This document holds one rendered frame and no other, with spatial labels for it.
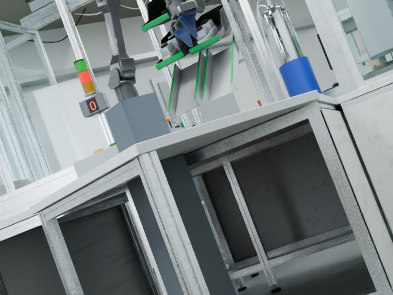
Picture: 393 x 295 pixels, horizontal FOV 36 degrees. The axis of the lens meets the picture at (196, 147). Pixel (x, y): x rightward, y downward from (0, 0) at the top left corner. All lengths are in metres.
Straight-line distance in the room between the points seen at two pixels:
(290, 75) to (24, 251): 1.52
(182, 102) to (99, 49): 4.95
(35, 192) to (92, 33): 4.93
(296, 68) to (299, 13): 6.41
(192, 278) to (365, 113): 1.43
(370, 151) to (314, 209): 1.17
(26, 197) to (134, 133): 0.71
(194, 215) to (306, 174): 1.89
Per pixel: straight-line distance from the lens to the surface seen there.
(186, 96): 2.36
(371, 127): 2.75
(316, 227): 3.86
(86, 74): 2.70
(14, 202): 2.57
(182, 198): 2.00
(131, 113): 2.00
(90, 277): 3.27
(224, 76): 2.33
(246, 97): 8.14
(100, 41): 7.31
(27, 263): 2.87
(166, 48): 2.35
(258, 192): 3.88
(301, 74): 3.04
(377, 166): 2.75
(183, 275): 1.57
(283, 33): 3.08
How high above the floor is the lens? 0.69
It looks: 4 degrees up
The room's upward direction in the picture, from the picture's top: 21 degrees counter-clockwise
